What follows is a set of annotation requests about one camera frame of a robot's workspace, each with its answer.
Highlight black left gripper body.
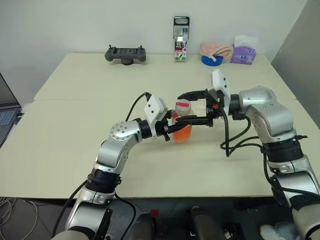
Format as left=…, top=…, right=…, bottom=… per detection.
left=154, top=117, right=176, bottom=143

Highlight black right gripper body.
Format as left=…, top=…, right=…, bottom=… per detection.
left=205, top=88, right=225, bottom=128

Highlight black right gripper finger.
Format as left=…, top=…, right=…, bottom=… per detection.
left=174, top=115, right=214, bottom=128
left=177, top=90, right=210, bottom=102

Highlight orange liquid plastic bottle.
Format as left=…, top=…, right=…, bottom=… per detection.
left=171, top=99, right=194, bottom=144

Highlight blue tape roll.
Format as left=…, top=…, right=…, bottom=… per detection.
left=201, top=54, right=224, bottom=67

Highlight pink towel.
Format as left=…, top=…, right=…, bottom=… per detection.
left=199, top=42, right=234, bottom=60

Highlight marker pen pack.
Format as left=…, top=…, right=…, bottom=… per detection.
left=173, top=16, right=190, bottom=63

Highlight purple tissue box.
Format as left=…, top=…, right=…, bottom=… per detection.
left=229, top=44, right=258, bottom=65

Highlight white tissue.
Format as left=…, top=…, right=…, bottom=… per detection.
left=234, top=34, right=258, bottom=48

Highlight grey handheld game controller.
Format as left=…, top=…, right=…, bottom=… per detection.
left=104, top=44, right=148, bottom=63

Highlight dark rounded shape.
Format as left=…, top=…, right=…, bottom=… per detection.
left=134, top=212, right=157, bottom=240
left=187, top=206, right=221, bottom=240

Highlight white and blue shoe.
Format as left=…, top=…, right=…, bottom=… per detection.
left=259, top=223, right=299, bottom=240

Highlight dark grey laptop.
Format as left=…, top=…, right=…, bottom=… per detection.
left=0, top=72, right=24, bottom=148

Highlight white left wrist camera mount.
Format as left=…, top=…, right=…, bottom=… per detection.
left=144, top=95, right=169, bottom=125

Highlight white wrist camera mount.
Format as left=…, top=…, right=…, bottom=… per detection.
left=210, top=69, right=231, bottom=116
left=144, top=95, right=169, bottom=125

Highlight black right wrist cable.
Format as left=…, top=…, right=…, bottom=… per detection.
left=219, top=107, right=266, bottom=158

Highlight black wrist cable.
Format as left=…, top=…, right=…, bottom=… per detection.
left=219, top=107, right=266, bottom=158
left=124, top=92, right=152, bottom=122

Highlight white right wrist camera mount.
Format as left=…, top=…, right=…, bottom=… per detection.
left=210, top=69, right=231, bottom=116

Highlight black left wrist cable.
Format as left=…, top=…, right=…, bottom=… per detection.
left=124, top=92, right=152, bottom=122

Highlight black robot torso cable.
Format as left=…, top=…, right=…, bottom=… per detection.
left=51, top=181, right=137, bottom=240

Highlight grey floor cables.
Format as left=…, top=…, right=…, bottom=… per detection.
left=0, top=196, right=39, bottom=236

